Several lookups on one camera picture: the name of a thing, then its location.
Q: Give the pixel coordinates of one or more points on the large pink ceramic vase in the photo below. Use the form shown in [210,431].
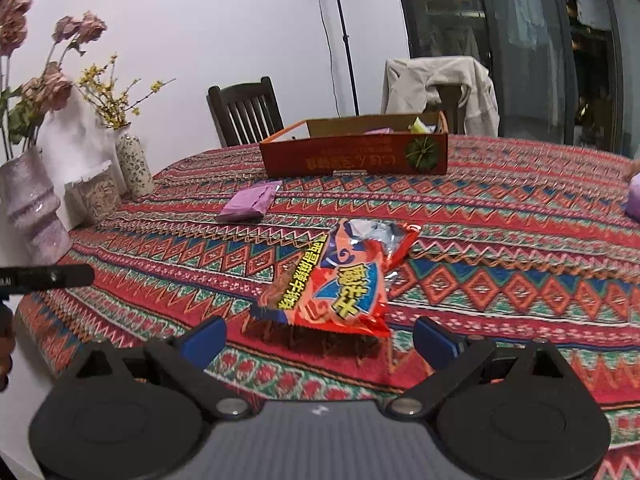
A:
[32,210]

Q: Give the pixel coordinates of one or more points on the dried pink rose bouquet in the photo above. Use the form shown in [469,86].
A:
[50,90]

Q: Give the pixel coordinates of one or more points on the red snack bag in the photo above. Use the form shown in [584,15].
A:
[340,280]

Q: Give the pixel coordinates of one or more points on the brown wooden chair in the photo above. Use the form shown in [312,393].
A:
[450,107]

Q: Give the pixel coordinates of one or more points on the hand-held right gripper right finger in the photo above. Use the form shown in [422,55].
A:
[435,340]

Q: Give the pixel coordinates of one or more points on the orange cardboard box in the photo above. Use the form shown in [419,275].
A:
[350,155]

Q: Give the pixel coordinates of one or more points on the patterned red tablecloth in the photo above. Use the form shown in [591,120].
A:
[500,240]

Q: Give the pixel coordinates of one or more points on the small floral vase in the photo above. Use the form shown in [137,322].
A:
[134,165]

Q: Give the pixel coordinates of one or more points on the dark slatted wooden chair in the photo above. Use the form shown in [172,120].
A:
[245,115]

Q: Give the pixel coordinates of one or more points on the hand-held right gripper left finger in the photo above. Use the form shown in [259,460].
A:
[202,338]

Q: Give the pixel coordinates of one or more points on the green snack packet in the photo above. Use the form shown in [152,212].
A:
[421,126]

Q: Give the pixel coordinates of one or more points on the yellow flower sprigs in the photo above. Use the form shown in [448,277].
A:
[112,105]

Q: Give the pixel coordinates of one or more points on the person's left hand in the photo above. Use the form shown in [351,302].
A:
[5,367]

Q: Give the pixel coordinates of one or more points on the black framed sliding glass door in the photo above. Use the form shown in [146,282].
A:
[450,35]

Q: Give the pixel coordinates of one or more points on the purple snack packet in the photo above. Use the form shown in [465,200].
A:
[250,202]
[378,131]

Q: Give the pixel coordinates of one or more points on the beige jacket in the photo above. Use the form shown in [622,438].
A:
[425,75]

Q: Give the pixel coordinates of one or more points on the purple tissue pack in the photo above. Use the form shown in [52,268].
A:
[635,197]

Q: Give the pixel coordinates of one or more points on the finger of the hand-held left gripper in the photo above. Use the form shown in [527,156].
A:
[55,277]

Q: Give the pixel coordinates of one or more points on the pale blue hanging shirt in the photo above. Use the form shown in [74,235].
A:
[525,5]

